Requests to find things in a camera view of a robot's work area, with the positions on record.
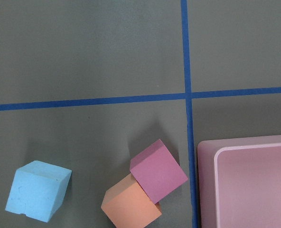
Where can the orange foam block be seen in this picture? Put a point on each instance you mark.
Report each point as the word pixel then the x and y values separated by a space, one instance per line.
pixel 128 206

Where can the pink plastic tray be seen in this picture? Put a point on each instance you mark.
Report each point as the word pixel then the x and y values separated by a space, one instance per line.
pixel 240 182

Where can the light blue foam block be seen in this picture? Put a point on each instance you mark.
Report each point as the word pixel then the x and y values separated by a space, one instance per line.
pixel 38 190

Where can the magenta foam block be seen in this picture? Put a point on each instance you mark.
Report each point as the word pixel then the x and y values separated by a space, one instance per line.
pixel 157 172

